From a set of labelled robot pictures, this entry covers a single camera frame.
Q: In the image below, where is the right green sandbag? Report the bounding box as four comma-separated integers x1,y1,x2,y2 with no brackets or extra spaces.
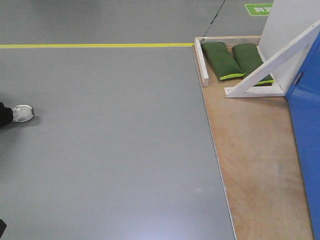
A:
231,43,264,79

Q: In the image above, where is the plywood door platform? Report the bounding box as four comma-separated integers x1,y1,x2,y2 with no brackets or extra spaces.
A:
192,35,315,240

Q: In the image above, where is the white sneaker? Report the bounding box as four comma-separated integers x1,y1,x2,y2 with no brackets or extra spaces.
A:
11,104,35,123

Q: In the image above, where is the white diagonal brace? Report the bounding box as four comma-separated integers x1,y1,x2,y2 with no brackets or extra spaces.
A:
224,20,320,98

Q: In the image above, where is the black robot part left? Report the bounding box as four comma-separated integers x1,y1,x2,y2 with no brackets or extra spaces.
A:
0,219,7,238

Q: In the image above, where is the white wooden edge beam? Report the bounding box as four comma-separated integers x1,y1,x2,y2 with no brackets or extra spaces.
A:
193,37,210,87

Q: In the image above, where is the yellow floor tape line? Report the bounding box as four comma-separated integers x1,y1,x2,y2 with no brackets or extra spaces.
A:
0,42,194,49

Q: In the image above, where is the left green sandbag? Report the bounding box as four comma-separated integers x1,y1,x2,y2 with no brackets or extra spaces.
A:
201,42,246,81

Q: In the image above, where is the blue door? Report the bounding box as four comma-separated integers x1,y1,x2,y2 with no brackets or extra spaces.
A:
285,36,320,240

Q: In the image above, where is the green sandbag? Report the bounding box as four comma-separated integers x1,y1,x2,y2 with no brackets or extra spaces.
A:
231,43,264,79
201,42,246,81

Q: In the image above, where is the green floor sign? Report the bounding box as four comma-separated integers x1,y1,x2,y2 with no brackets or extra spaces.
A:
244,3,273,17

